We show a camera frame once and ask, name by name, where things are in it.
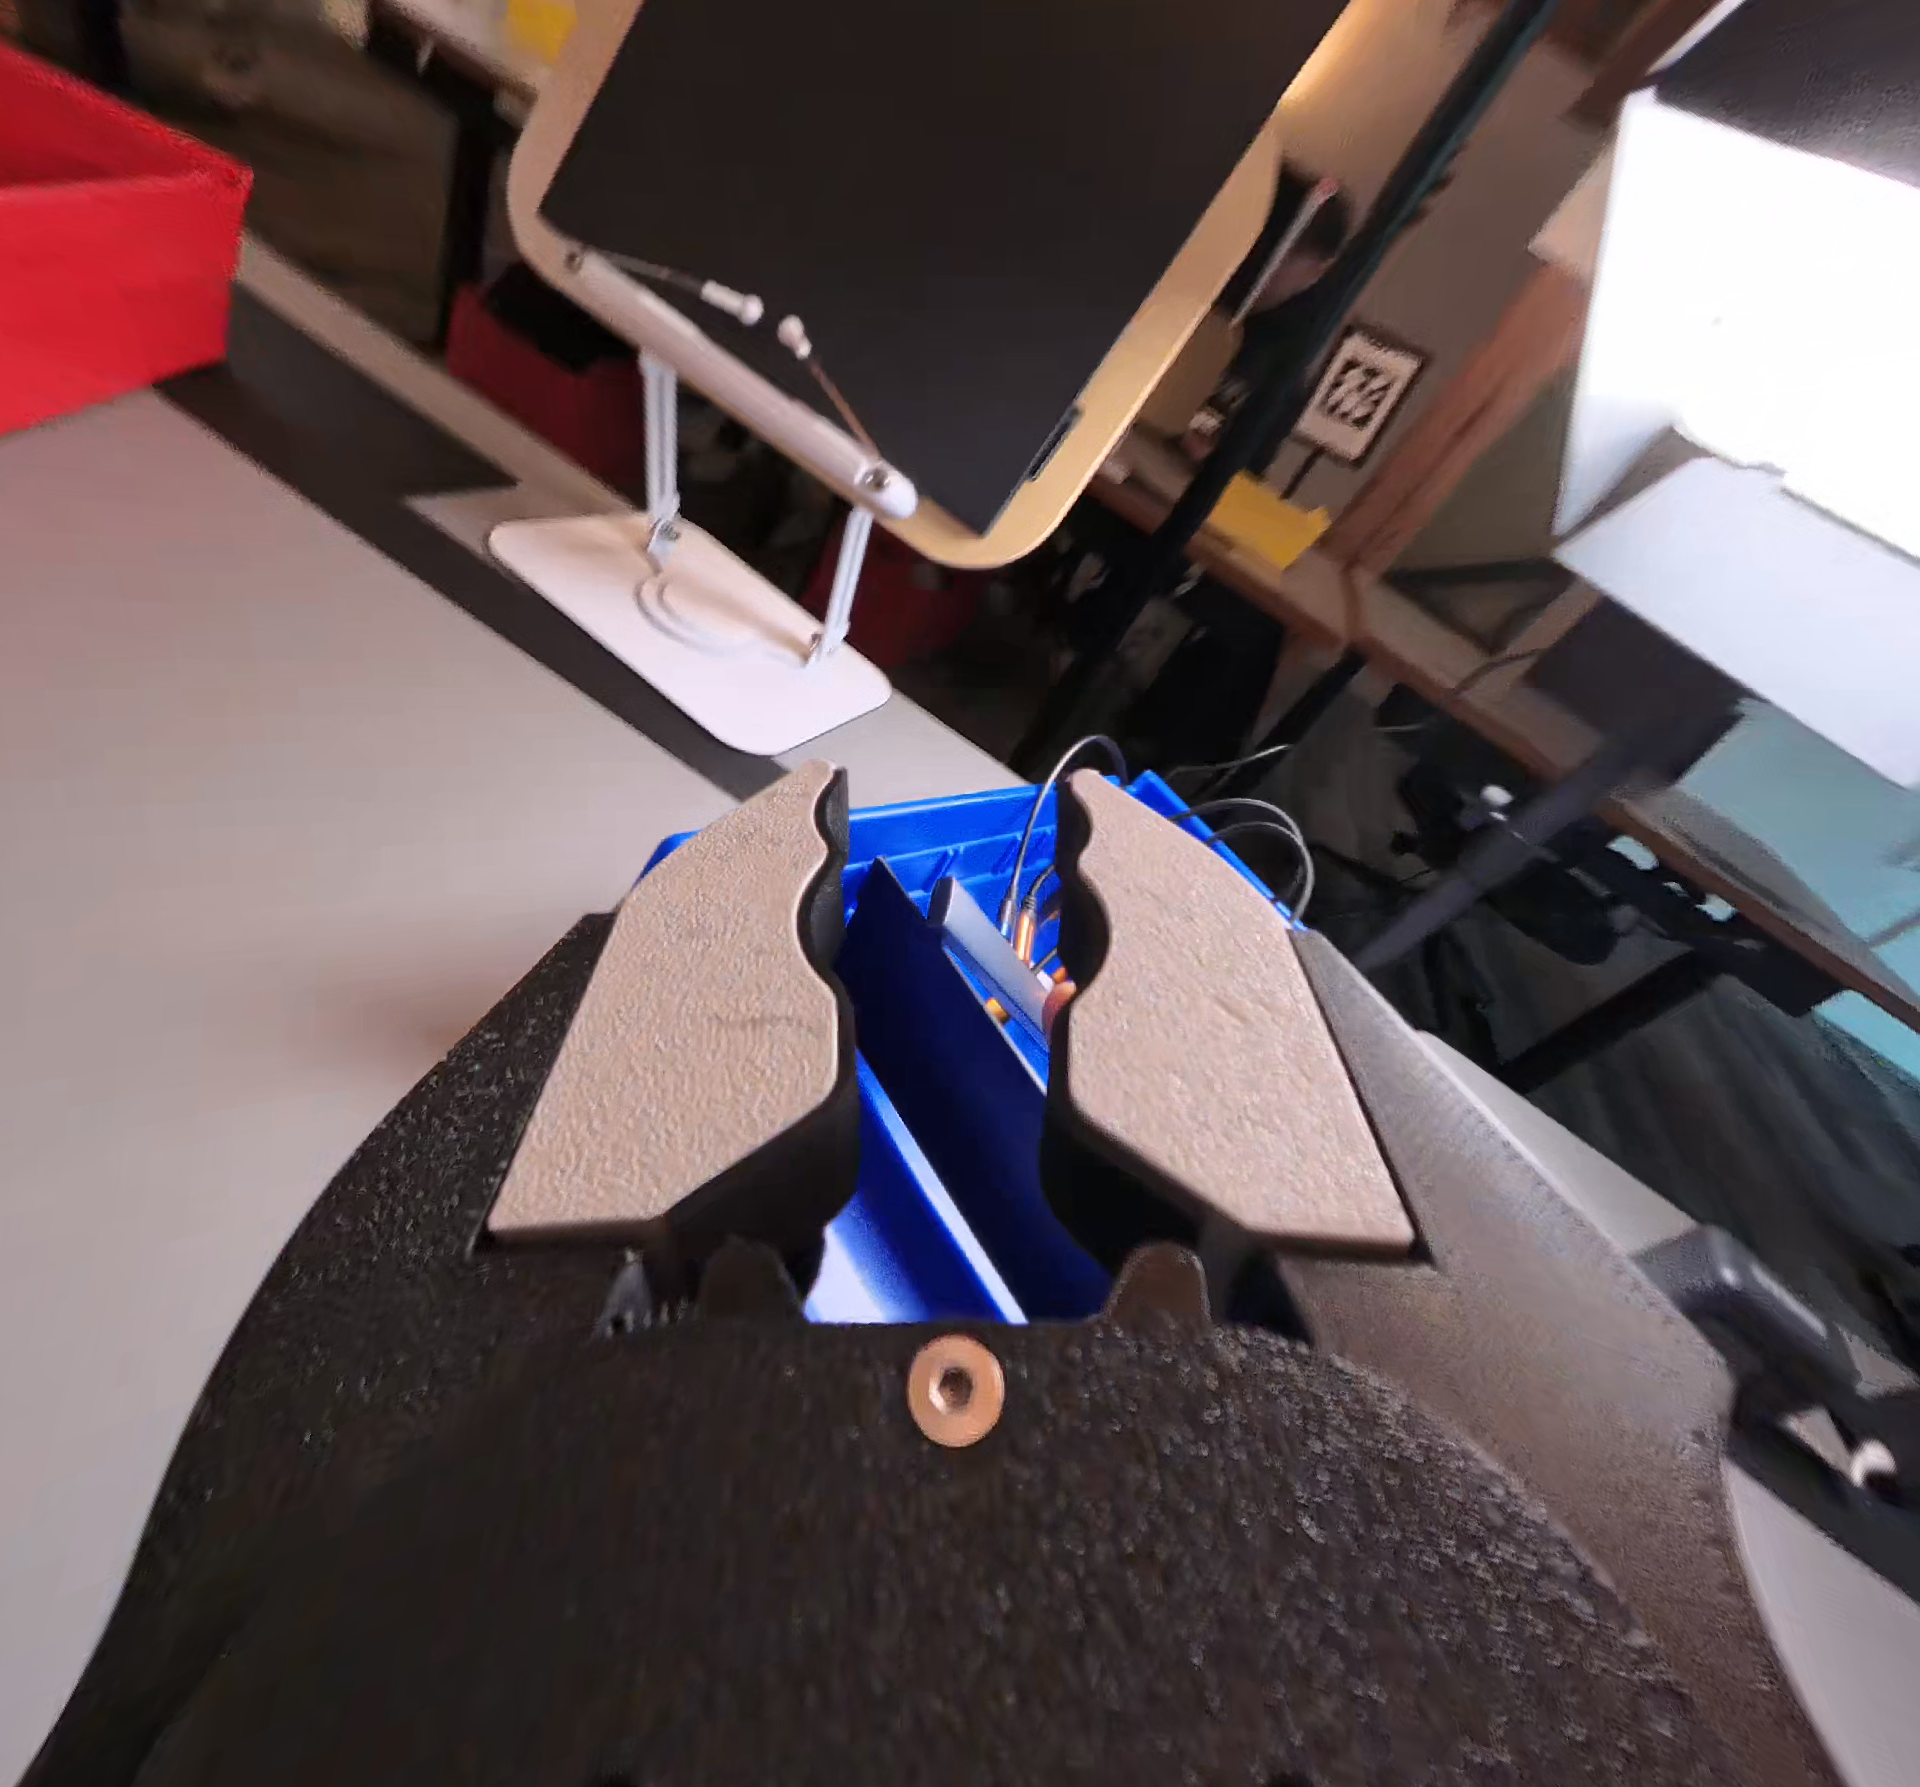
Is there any small framed marker sign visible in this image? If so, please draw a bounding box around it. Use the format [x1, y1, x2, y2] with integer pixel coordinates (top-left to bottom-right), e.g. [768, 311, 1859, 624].
[1296, 323, 1427, 466]

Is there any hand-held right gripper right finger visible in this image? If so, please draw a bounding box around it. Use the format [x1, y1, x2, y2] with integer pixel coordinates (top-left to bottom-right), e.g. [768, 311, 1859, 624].
[1041, 769, 1419, 1287]

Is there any white studio light panel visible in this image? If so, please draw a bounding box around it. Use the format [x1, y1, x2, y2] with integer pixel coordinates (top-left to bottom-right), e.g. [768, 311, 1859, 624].
[1546, 0, 1920, 830]

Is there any red storage crate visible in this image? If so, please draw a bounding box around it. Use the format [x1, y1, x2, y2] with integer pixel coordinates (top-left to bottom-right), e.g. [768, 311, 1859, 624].
[446, 287, 646, 470]
[810, 527, 983, 672]

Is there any red storage bin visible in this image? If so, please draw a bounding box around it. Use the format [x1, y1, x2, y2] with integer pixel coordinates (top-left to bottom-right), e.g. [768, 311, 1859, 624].
[0, 44, 253, 437]

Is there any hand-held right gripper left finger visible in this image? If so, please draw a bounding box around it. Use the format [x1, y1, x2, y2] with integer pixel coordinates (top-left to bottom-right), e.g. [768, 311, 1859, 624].
[483, 762, 865, 1287]

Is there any blue storage bin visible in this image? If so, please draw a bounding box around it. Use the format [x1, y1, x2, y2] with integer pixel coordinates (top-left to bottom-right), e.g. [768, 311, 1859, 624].
[645, 769, 1306, 1327]

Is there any yellow storage bin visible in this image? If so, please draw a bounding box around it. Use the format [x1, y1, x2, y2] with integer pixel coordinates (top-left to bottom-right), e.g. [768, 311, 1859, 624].
[1212, 471, 1334, 567]

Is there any black cable with orange plugs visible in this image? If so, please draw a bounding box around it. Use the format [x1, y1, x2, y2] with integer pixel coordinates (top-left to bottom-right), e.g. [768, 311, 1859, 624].
[982, 735, 1319, 1032]

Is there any black clamp mount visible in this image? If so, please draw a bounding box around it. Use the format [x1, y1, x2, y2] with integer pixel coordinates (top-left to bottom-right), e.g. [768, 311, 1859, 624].
[1635, 1225, 1920, 1506]

